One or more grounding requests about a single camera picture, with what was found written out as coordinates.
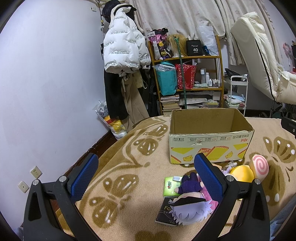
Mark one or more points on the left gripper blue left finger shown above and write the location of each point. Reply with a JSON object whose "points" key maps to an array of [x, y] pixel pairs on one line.
{"points": [[80, 177]]}

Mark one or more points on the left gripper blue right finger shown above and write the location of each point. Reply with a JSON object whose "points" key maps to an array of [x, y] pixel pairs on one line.
{"points": [[211, 176]]}

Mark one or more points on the purple-haired plush doll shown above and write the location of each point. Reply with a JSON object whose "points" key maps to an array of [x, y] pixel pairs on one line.
{"points": [[194, 203]]}

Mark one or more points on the yellow plush toy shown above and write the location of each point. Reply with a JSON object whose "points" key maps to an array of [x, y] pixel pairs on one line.
{"points": [[242, 173]]}

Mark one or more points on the green tissue pack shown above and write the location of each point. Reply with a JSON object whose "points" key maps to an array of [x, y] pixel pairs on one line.
{"points": [[170, 184]]}

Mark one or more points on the pink swirl plush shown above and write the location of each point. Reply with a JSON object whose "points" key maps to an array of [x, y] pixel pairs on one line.
{"points": [[259, 166]]}

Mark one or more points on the black Face tissue pack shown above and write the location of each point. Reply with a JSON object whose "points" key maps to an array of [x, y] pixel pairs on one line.
{"points": [[164, 216]]}

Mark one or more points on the beige patterned blanket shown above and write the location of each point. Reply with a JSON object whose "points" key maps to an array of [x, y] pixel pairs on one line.
{"points": [[124, 198]]}

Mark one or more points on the open cardboard box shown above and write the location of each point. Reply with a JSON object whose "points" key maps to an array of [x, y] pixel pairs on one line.
{"points": [[221, 134]]}

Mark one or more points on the plastic bag of toys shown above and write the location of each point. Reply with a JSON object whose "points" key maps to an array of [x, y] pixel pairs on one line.
{"points": [[114, 124]]}

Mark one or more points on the beige hanging trousers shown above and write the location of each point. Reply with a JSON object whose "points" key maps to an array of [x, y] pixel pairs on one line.
{"points": [[136, 110]]}

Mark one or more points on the stack of books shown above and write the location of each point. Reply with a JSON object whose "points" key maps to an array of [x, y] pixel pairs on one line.
{"points": [[170, 103]]}

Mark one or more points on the white rolling cart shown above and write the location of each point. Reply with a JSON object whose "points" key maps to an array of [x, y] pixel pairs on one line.
{"points": [[236, 92]]}

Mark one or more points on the wooden shelf unit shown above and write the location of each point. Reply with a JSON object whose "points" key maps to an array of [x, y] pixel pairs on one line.
{"points": [[208, 86]]}

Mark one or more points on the red patterned bag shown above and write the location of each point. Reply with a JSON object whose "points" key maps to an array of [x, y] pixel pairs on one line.
{"points": [[189, 73]]}

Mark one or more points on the teal bag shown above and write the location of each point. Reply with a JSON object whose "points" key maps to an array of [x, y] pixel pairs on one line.
{"points": [[167, 78]]}

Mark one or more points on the cream folded mattress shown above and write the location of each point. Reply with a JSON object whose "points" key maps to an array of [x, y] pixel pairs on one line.
{"points": [[266, 74]]}

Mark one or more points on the white puffer jacket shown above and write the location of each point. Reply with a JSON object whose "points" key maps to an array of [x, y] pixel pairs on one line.
{"points": [[124, 46]]}

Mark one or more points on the black box marked 40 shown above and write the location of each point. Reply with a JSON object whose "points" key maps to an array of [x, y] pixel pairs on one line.
{"points": [[194, 48]]}

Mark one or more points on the green pole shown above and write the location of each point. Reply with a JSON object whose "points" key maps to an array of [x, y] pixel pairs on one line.
{"points": [[182, 71]]}

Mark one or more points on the floral curtain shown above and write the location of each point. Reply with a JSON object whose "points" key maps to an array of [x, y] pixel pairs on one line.
{"points": [[184, 17]]}

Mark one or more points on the wall socket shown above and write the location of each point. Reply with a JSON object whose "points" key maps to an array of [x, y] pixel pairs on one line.
{"points": [[36, 172], [23, 186]]}

